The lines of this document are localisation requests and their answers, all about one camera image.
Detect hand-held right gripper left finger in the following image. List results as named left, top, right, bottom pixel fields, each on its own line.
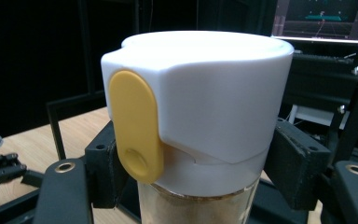
left=84, top=119, right=131, bottom=210

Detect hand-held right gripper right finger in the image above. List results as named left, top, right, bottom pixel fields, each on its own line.
left=264, top=118, right=332, bottom=212

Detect jar with white lid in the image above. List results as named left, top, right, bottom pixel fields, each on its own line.
left=100, top=29, right=296, bottom=224

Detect monitor screen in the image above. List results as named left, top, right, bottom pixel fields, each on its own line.
left=271, top=0, right=358, bottom=45

